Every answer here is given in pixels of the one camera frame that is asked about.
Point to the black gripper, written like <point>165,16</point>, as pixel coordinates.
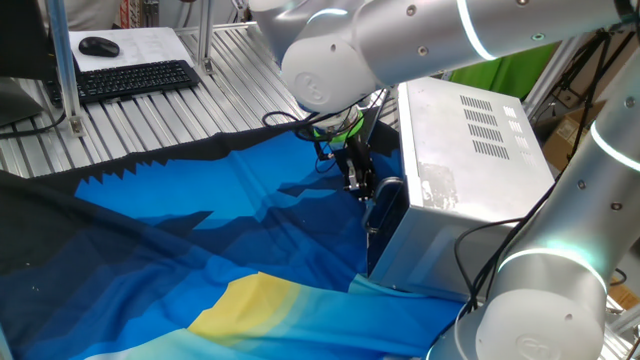
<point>359,157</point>

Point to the white rectangular metal beam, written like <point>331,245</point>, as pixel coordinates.
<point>382,210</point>

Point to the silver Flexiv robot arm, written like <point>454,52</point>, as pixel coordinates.
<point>425,40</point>

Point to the silver microwave body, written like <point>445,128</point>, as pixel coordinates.
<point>475,165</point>

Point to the blue landscape print cloth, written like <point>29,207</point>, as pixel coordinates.
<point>200,240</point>

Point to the green backdrop cloth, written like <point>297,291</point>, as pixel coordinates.
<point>505,72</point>

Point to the brown cardboard box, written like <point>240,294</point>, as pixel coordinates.
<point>562,137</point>

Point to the white paper sheet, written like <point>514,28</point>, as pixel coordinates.
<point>145,45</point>

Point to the black computer keyboard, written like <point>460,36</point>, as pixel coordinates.
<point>125,80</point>

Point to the small orange cardboard box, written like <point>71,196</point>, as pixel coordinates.
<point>625,296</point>

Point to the red and white striped bar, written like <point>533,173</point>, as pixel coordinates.
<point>124,14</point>

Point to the black computer mouse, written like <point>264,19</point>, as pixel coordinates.
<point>99,47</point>

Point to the person in white shirt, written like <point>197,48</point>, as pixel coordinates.
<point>85,12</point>

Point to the grey monitor stand base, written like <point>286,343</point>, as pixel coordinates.
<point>17,102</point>

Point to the black computer monitor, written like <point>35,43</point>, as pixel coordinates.
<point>22,35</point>

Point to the horizontal aluminium frame rail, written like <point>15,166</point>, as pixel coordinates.
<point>215,27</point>

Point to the thin aluminium frame post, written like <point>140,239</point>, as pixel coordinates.
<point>205,35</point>

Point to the slanted aluminium frame beam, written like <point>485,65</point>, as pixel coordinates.
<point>552,75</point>

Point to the black camera tripod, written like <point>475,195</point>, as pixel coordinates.
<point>592,80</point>

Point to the thick aluminium frame post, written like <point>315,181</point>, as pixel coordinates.
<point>64,60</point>

